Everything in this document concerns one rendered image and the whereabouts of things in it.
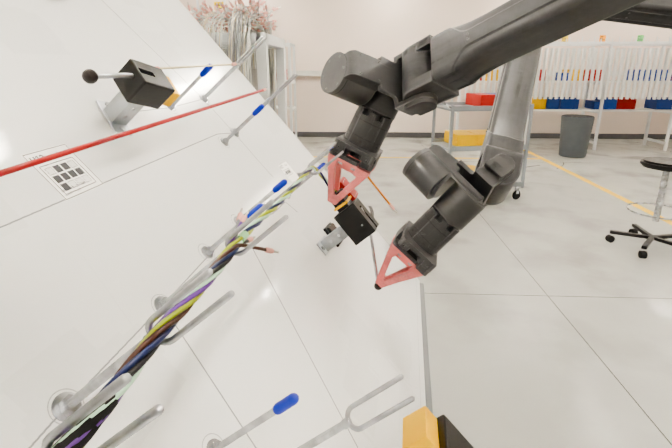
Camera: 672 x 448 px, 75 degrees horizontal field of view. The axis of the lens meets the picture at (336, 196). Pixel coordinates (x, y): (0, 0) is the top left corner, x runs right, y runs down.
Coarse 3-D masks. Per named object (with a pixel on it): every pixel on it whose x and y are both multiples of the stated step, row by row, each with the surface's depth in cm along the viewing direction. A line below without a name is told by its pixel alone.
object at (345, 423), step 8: (400, 376) 32; (384, 384) 32; (392, 384) 32; (376, 392) 32; (360, 400) 33; (408, 400) 31; (352, 408) 33; (392, 408) 32; (400, 408) 31; (376, 416) 32; (384, 416) 32; (336, 424) 33; (344, 424) 33; (352, 424) 33; (368, 424) 32; (328, 432) 34; (336, 432) 33; (312, 440) 34; (320, 440) 34
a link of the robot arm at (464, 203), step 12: (444, 180) 66; (456, 180) 65; (432, 192) 67; (444, 192) 69; (456, 192) 64; (468, 192) 64; (444, 204) 64; (456, 204) 63; (468, 204) 63; (480, 204) 64; (444, 216) 64; (456, 216) 64; (468, 216) 64
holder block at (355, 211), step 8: (352, 208) 68; (360, 208) 69; (336, 216) 68; (344, 216) 68; (352, 216) 68; (360, 216) 68; (368, 216) 70; (344, 224) 68; (352, 224) 68; (360, 224) 68; (368, 224) 68; (376, 224) 70; (352, 232) 68; (360, 232) 68; (368, 232) 68; (352, 240) 69; (360, 240) 68
